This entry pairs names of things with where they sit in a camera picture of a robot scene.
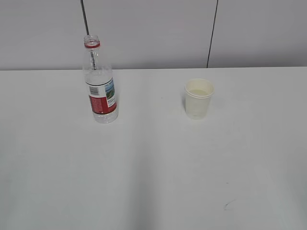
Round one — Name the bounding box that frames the white paper cup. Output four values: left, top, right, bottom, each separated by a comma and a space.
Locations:
185, 79, 214, 120

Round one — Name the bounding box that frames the clear water bottle red label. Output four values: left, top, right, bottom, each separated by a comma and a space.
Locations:
83, 35, 118, 124

